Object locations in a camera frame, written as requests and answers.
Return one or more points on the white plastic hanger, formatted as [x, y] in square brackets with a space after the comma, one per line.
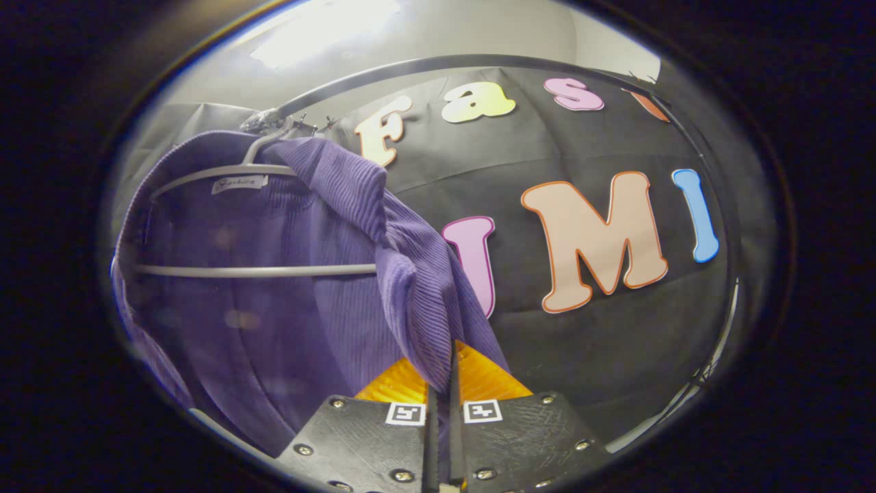
[260, 270]

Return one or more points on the purple ribbed shirt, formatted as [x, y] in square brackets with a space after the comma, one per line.
[287, 322]

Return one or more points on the black clothes rack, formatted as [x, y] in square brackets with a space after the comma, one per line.
[479, 60]

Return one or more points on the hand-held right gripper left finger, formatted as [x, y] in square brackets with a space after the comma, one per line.
[431, 445]

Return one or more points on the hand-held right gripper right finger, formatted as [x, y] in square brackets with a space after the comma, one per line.
[455, 438]

